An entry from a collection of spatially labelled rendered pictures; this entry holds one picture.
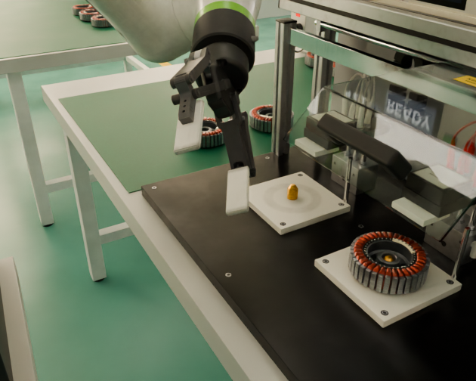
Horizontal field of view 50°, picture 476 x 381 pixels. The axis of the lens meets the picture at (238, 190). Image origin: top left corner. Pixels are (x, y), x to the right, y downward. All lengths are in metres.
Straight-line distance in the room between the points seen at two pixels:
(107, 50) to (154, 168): 1.06
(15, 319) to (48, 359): 0.99
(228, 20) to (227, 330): 0.43
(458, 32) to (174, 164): 0.64
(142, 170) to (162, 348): 0.78
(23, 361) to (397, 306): 0.50
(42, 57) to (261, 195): 1.30
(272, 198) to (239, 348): 0.33
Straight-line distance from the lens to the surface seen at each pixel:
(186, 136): 0.57
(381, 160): 0.49
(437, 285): 0.79
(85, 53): 2.10
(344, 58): 0.90
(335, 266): 0.79
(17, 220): 2.48
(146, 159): 1.16
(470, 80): 0.71
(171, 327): 1.79
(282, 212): 0.90
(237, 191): 0.67
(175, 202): 0.95
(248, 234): 0.86
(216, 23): 0.74
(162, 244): 0.88
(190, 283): 0.80
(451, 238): 0.85
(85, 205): 1.82
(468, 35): 0.74
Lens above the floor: 1.27
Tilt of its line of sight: 30 degrees down
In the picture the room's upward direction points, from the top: straight up
